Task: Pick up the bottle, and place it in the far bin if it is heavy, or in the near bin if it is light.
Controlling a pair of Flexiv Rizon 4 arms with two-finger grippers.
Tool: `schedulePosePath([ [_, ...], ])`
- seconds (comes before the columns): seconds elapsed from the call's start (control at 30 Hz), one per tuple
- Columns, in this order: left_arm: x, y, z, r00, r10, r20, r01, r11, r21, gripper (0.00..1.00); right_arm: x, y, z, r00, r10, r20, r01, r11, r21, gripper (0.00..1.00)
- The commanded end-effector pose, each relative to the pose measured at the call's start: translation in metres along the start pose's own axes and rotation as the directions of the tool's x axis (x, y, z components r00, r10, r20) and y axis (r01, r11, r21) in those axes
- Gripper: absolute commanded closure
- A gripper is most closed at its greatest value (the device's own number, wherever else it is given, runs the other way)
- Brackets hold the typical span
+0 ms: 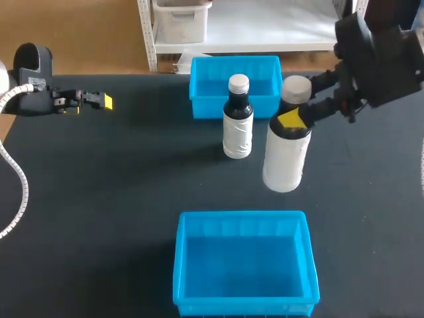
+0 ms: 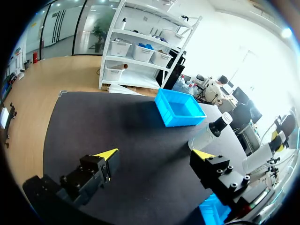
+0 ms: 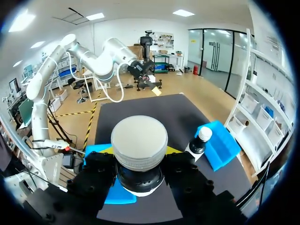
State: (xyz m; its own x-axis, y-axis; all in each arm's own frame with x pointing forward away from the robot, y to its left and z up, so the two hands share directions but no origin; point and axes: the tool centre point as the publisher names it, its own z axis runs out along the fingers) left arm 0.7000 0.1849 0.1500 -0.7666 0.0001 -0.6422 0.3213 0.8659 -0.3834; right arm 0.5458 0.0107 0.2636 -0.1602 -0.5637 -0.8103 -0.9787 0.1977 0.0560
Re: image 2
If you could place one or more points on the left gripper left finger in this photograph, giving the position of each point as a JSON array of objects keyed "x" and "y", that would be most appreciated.
[{"x": 93, "y": 168}]

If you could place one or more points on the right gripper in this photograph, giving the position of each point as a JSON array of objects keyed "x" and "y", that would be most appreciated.
[{"x": 287, "y": 126}]

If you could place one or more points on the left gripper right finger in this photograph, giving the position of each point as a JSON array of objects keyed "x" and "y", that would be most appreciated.
[{"x": 215, "y": 171}]

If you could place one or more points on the white bottle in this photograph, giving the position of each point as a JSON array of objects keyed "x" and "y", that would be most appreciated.
[{"x": 206, "y": 137}]

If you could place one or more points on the blue plastic bin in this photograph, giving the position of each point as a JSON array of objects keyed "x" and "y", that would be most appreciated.
[
  {"x": 214, "y": 211},
  {"x": 180, "y": 110}
]

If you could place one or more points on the person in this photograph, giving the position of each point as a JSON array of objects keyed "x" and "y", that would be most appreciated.
[{"x": 214, "y": 90}]

